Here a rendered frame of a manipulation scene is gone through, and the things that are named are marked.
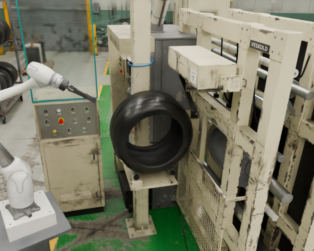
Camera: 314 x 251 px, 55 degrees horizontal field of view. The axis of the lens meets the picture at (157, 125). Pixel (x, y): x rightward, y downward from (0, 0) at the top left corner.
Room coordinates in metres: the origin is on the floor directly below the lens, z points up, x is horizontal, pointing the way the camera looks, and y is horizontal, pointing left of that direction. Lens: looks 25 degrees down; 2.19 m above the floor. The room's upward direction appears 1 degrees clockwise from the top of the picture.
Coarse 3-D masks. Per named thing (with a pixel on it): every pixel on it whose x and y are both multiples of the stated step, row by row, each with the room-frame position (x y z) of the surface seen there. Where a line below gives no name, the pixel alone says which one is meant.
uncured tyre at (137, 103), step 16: (144, 96) 2.01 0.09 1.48; (160, 96) 2.01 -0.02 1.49; (128, 112) 1.88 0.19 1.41; (144, 112) 1.87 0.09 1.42; (160, 112) 1.90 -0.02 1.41; (176, 112) 1.93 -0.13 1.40; (112, 128) 1.93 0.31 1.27; (128, 128) 1.84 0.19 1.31; (176, 128) 2.22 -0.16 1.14; (192, 128) 2.00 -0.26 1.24; (128, 144) 2.13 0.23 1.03; (160, 144) 2.20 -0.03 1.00; (176, 144) 2.15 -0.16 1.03; (128, 160) 1.84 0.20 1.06; (144, 160) 2.08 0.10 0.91; (160, 160) 2.07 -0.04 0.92; (176, 160) 1.93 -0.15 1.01
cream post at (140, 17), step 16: (144, 0) 2.25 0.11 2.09; (144, 16) 2.25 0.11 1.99; (144, 32) 2.25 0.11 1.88; (144, 48) 2.25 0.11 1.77; (144, 64) 2.25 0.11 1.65; (144, 80) 2.26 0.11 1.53; (144, 128) 2.26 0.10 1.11; (144, 144) 2.26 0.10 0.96; (144, 192) 2.26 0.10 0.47; (144, 208) 2.26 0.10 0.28; (144, 224) 2.26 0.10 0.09
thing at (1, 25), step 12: (0, 0) 5.83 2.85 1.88; (0, 24) 5.51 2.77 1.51; (12, 24) 5.85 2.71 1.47; (0, 36) 5.16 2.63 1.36; (12, 36) 5.84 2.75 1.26; (0, 72) 5.12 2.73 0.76; (12, 72) 5.52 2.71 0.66; (0, 84) 4.72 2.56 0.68; (12, 84) 5.53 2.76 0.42; (0, 108) 4.83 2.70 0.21
